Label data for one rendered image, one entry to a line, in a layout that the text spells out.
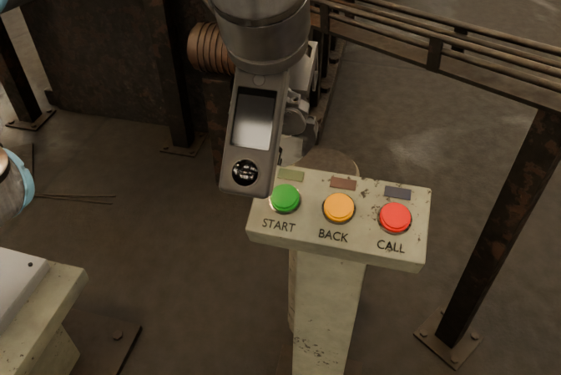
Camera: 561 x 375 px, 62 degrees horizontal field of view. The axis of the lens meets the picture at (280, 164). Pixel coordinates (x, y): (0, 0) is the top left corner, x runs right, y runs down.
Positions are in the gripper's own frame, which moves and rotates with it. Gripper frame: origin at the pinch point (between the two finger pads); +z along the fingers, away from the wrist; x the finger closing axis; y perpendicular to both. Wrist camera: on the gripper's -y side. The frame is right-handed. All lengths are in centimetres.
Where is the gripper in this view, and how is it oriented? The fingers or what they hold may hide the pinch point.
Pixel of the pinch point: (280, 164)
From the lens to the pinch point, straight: 55.8
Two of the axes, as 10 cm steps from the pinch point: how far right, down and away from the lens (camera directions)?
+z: 0.8, 4.7, 8.8
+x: -9.8, -1.4, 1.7
